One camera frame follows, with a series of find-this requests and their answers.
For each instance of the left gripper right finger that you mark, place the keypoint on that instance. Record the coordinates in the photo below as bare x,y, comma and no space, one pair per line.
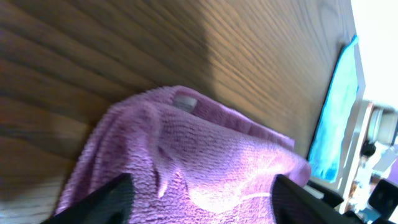
292,204

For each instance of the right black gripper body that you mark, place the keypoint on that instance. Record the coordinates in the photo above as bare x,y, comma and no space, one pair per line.
379,207

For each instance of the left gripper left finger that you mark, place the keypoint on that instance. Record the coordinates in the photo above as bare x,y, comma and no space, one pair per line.
110,204

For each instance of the purple microfiber cloth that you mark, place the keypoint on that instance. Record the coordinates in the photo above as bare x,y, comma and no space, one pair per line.
192,160

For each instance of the blue microfiber cloth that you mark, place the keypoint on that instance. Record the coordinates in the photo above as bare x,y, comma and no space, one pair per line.
325,150

